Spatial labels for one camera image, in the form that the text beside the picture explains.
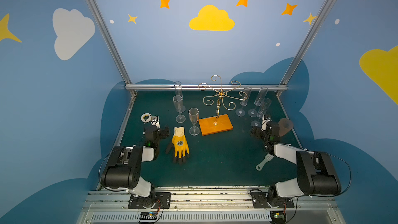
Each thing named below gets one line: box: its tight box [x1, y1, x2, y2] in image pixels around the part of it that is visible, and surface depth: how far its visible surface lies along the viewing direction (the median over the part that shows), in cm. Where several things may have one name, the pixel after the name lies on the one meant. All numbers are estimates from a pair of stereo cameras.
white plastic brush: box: [255, 152, 275, 171], surface depth 88 cm
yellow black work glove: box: [165, 126, 190, 165], surface depth 92 cm
